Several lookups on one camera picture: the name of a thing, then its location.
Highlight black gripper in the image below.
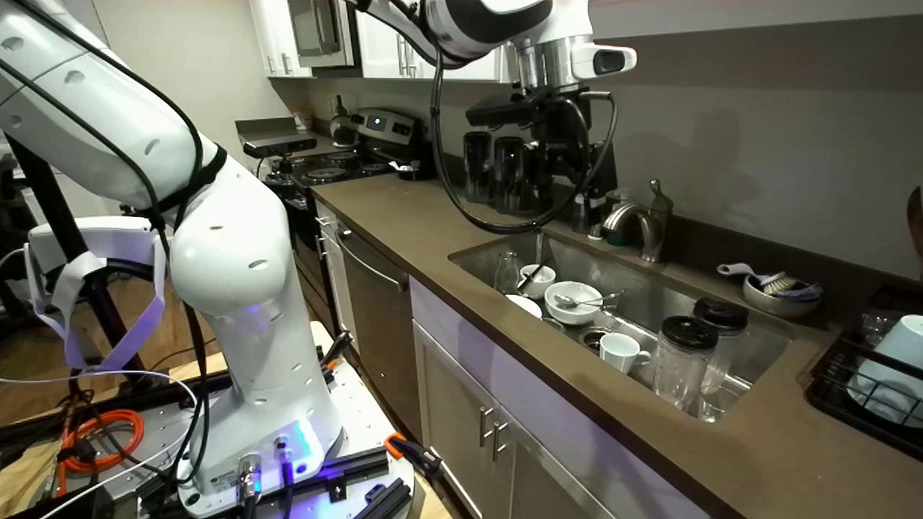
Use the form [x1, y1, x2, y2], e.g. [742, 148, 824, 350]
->
[463, 86, 609, 191]

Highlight chrome kitchen faucet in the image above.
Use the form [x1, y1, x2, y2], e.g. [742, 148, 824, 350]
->
[603, 179, 671, 264]

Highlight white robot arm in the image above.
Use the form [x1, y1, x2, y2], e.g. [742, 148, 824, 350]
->
[0, 0, 341, 515]

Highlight dark glass tumbler right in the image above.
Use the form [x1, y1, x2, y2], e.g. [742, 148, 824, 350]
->
[493, 136, 524, 210]

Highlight dark glass tumbler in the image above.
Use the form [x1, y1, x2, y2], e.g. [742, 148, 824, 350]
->
[493, 136, 524, 210]
[463, 130, 491, 201]

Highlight dark glass tumbler left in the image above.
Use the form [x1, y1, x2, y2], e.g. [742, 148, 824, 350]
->
[463, 130, 491, 201]

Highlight white cup in sink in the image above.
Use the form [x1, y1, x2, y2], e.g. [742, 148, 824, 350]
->
[517, 262, 556, 296]

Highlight white bowl with spoon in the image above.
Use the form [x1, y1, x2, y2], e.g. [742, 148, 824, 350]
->
[544, 279, 603, 326]

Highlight black stove range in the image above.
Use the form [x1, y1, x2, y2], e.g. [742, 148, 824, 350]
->
[235, 107, 424, 184]

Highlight stainless steel sink basin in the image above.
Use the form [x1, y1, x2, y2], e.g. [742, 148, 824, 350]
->
[453, 234, 792, 423]

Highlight white mug in sink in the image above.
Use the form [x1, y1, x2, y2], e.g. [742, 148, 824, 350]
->
[599, 332, 648, 376]

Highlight glass jar black lid rear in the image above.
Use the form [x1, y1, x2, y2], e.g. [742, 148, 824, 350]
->
[694, 296, 749, 393]

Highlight glass jar black lid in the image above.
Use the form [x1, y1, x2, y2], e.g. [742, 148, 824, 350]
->
[694, 296, 749, 393]
[651, 316, 718, 410]

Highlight glass jar black lid front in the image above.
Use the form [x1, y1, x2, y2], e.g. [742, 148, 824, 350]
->
[651, 316, 718, 410]

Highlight stainless dishwasher front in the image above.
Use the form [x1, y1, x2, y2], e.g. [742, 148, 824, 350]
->
[336, 231, 421, 436]

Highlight bowl with utensils on counter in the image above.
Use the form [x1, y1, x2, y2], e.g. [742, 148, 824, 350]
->
[714, 262, 822, 316]

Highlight white lower cabinet doors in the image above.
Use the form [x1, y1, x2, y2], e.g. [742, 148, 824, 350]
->
[410, 279, 710, 519]

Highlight black dish rack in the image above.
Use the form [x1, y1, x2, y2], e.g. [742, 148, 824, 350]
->
[805, 311, 923, 459]

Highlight white plate in rack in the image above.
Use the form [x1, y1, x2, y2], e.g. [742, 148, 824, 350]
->
[848, 314, 923, 430]

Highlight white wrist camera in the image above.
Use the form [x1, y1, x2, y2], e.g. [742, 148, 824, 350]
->
[570, 44, 636, 80]

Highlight white chair frame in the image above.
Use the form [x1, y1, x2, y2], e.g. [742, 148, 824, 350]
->
[19, 213, 172, 376]

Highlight orange cable coil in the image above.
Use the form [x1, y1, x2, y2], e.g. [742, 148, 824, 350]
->
[55, 407, 149, 499]

